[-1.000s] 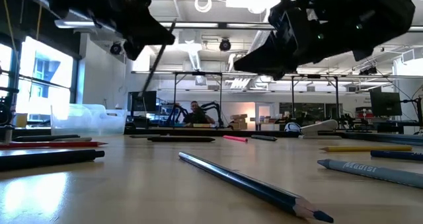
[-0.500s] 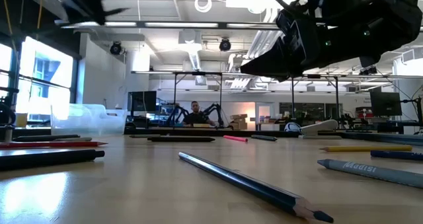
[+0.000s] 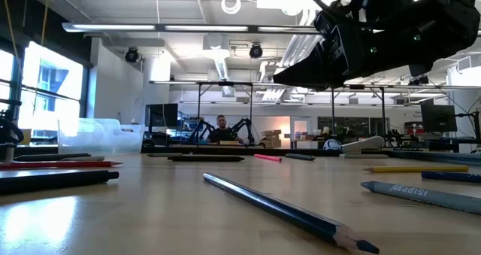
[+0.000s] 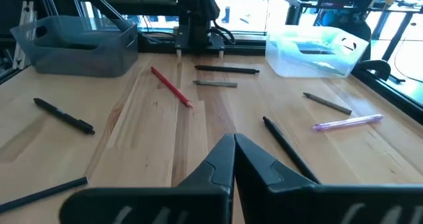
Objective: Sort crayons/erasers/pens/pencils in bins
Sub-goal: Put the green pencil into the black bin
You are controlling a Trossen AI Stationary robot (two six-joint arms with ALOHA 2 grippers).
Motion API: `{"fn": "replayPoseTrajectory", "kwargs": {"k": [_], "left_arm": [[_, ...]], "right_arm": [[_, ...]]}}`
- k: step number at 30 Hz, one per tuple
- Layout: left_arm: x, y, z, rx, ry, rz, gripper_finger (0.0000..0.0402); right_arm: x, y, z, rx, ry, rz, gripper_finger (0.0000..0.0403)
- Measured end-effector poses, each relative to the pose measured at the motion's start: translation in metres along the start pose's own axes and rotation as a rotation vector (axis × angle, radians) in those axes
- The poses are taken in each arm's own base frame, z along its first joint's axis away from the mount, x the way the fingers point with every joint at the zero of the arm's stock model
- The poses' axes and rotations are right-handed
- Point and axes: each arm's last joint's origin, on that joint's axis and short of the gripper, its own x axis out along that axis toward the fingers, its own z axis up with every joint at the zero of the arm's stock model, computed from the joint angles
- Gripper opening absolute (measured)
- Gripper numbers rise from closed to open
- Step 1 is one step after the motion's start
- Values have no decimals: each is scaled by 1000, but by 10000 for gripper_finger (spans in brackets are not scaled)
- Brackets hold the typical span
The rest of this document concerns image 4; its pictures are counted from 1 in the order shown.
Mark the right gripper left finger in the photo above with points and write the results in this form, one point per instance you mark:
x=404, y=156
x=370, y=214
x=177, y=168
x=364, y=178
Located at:
x=148, y=207

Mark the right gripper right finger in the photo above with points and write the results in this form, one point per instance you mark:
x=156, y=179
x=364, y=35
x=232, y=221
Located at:
x=330, y=207

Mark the pink pen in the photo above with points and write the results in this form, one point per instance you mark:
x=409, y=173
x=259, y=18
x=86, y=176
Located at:
x=347, y=122

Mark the dark blue pencil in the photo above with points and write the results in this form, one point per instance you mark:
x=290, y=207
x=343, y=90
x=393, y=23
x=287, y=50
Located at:
x=43, y=195

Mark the red pencil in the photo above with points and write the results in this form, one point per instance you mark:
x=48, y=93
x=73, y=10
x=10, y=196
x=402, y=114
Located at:
x=172, y=87

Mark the grey crayon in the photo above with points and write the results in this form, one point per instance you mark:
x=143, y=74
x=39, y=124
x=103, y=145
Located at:
x=215, y=83

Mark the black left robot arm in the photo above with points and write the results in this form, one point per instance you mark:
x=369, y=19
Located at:
x=196, y=6

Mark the black click pen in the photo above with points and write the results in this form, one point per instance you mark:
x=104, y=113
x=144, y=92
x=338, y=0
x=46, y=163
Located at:
x=66, y=117

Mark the frosted white plastic bin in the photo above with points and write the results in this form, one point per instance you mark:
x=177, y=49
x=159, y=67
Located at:
x=297, y=65

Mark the black table clamp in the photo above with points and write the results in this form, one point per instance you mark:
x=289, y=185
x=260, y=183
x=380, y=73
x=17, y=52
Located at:
x=376, y=67

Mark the dark grey translucent bin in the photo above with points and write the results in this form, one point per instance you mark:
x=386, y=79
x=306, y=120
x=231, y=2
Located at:
x=82, y=59

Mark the black office chair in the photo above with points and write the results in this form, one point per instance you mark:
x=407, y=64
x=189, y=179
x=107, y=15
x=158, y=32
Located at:
x=358, y=29

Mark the black diagonal strut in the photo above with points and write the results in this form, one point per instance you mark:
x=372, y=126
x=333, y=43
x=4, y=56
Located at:
x=109, y=11

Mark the black legged background table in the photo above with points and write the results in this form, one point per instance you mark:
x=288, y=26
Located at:
x=390, y=8

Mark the silver aluminium extrusion post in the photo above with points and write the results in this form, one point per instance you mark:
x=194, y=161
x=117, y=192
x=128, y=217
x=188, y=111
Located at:
x=24, y=25

